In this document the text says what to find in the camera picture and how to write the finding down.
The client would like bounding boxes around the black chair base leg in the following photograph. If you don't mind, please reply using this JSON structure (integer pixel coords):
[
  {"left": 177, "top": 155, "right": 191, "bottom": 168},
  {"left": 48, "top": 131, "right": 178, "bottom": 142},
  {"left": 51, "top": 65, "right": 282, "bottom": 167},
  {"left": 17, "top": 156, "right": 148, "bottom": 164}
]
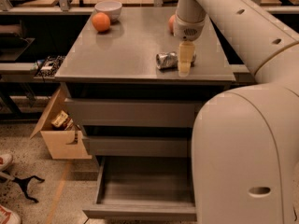
[{"left": 0, "top": 172, "right": 44, "bottom": 203}]

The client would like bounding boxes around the black patterned notebook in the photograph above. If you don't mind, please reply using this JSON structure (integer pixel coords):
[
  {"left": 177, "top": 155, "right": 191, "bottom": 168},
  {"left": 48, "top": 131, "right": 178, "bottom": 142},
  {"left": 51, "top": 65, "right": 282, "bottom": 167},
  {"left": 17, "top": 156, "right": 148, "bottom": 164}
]
[{"left": 36, "top": 55, "right": 64, "bottom": 77}]

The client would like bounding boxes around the grey top drawer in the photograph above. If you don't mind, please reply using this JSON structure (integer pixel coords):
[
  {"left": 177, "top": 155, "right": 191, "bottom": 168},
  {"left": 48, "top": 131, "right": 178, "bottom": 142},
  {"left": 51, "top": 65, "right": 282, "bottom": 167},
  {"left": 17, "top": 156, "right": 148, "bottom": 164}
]
[{"left": 64, "top": 98, "right": 203, "bottom": 128}]

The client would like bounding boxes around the white red shoe upper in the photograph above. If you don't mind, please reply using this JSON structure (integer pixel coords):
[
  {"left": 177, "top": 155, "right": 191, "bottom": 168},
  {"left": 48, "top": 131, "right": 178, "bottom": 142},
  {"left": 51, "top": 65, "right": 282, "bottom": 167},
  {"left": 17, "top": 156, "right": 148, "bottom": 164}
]
[{"left": 0, "top": 154, "right": 13, "bottom": 171}]

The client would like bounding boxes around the white red shoe lower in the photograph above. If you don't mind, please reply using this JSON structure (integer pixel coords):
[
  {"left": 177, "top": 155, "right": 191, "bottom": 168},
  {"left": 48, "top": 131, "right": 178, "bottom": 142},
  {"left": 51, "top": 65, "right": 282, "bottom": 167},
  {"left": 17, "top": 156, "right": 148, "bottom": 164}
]
[{"left": 0, "top": 205, "right": 21, "bottom": 224}]

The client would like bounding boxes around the grey open bottom drawer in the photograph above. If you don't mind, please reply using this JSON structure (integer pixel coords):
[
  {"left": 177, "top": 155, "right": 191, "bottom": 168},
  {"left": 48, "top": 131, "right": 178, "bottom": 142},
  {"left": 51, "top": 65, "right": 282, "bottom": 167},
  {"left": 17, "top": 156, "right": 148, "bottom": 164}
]
[{"left": 83, "top": 157, "right": 197, "bottom": 221}]

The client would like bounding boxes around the orange fruit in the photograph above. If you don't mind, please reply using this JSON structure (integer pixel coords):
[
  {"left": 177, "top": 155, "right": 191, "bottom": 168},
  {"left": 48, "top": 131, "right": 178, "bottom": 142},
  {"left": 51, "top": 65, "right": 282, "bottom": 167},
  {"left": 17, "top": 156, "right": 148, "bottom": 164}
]
[{"left": 92, "top": 12, "right": 110, "bottom": 32}]

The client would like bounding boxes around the white bowl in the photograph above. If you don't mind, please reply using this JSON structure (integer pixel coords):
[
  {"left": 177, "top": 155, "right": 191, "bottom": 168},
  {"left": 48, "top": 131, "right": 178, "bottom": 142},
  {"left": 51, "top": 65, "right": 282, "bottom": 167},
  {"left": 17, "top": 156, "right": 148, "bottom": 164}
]
[{"left": 94, "top": 1, "right": 122, "bottom": 22}]

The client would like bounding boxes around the red apple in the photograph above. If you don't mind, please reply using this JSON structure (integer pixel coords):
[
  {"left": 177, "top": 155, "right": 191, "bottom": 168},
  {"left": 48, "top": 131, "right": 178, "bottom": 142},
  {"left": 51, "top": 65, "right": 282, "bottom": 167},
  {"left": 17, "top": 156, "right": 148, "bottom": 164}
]
[{"left": 168, "top": 14, "right": 176, "bottom": 34}]

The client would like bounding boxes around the grey middle drawer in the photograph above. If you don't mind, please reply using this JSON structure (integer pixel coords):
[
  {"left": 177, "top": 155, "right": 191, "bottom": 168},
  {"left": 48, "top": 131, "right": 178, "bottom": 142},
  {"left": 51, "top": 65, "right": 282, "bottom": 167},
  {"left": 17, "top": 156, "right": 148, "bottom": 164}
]
[{"left": 82, "top": 136, "right": 191, "bottom": 158}]

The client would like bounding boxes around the grey drawer cabinet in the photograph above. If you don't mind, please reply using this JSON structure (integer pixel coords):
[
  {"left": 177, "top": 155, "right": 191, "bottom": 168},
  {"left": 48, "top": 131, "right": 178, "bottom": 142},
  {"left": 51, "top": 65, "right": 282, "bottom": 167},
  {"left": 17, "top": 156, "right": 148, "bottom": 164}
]
[{"left": 54, "top": 6, "right": 236, "bottom": 161}]

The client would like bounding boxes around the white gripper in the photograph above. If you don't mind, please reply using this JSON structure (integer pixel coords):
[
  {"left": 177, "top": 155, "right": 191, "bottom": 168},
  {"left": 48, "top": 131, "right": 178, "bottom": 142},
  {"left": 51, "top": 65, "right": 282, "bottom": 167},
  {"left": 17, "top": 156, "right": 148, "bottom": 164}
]
[{"left": 173, "top": 11, "right": 206, "bottom": 74}]

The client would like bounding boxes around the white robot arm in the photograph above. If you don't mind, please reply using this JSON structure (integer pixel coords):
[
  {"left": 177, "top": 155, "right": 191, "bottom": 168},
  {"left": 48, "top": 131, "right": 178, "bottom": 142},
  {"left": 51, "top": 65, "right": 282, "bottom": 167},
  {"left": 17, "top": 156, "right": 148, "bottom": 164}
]
[{"left": 175, "top": 0, "right": 299, "bottom": 224}]

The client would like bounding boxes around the cardboard box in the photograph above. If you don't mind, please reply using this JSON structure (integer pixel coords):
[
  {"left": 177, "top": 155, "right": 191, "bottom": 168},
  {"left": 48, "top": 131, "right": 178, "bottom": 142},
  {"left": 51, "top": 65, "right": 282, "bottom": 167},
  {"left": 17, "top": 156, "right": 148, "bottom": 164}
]
[{"left": 30, "top": 88, "right": 92, "bottom": 160}]

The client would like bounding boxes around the white red shoe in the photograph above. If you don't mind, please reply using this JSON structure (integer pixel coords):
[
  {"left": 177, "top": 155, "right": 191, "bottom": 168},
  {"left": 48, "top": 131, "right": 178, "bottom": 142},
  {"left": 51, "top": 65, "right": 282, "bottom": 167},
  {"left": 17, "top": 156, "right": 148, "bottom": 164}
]
[
  {"left": 0, "top": 205, "right": 21, "bottom": 224},
  {"left": 0, "top": 154, "right": 13, "bottom": 171}
]

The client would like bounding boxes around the long workbench shelf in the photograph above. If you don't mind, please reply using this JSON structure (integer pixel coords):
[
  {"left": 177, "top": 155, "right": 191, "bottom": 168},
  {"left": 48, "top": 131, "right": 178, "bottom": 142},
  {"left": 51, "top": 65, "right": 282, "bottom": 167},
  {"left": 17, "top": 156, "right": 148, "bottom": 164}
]
[{"left": 0, "top": 0, "right": 299, "bottom": 86}]

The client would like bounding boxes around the snack packet in box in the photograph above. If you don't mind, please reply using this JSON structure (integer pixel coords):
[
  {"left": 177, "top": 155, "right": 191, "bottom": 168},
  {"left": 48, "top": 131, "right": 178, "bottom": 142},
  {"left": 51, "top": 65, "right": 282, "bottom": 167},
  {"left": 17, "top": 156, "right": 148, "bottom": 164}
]
[{"left": 51, "top": 110, "right": 73, "bottom": 130}]

